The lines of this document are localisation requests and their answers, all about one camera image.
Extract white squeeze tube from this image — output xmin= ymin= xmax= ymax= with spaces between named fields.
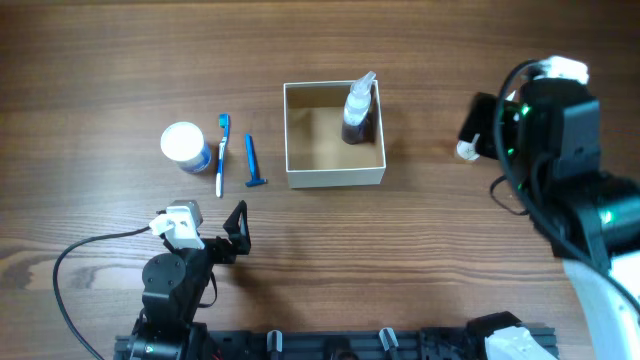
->
xmin=454 ymin=89 xmax=517 ymax=163

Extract blue disposable razor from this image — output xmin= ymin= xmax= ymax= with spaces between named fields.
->
xmin=245 ymin=134 xmax=267 ymax=187

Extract cotton swab tub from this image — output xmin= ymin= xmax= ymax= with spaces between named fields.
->
xmin=160 ymin=122 xmax=212 ymax=173

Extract blue white toothbrush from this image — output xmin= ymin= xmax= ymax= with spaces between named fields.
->
xmin=215 ymin=113 xmax=230 ymax=198

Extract clear spray bottle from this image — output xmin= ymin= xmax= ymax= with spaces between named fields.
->
xmin=341 ymin=71 xmax=376 ymax=145

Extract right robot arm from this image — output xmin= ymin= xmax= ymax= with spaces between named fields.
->
xmin=458 ymin=78 xmax=639 ymax=359

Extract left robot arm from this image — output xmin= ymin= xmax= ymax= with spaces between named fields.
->
xmin=114 ymin=200 xmax=251 ymax=360

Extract white cardboard box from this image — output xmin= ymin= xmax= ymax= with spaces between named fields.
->
xmin=283 ymin=80 xmax=387 ymax=189

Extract black left camera cable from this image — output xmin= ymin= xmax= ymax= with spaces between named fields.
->
xmin=52 ymin=225 xmax=153 ymax=360

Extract black camera cable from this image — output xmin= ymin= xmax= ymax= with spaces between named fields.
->
xmin=52 ymin=225 xmax=153 ymax=360
xmin=488 ymin=59 xmax=640 ymax=306

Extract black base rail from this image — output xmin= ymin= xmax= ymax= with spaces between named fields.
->
xmin=113 ymin=324 xmax=559 ymax=360

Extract black right camera cable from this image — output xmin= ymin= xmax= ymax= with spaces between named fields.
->
xmin=488 ymin=59 xmax=640 ymax=306

